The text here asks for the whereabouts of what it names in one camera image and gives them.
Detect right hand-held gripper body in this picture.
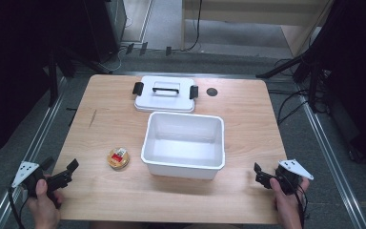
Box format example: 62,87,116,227
254,158,315,196

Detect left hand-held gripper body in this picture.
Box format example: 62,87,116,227
10,160,74,210

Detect round golden can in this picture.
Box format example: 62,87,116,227
106,147,131,171

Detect white plastic storage box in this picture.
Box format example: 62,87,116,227
140,111,227,181

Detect white lid with black handle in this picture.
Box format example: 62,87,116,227
132,74,200,114

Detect person's right hand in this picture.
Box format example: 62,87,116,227
269,177,311,229

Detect person's left hand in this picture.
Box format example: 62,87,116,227
28,178,64,229

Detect black tripod stand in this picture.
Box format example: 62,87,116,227
254,37,335,115
44,44,112,109

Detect dark curtain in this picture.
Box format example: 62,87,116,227
308,0,366,172
0,0,90,164

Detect black cabinet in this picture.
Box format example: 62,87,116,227
82,0,128,64

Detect light wooden furniture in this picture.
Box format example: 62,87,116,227
180,0,336,59

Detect metal floor rail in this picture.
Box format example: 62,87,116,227
0,75,70,229
295,83,366,229

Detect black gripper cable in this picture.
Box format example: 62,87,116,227
293,180,310,229
7,186,31,229

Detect black floor cables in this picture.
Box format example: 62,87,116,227
266,56,332,127

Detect white floor cable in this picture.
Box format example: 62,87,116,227
100,15,133,73

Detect black hanging cable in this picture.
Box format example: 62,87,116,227
184,0,204,53

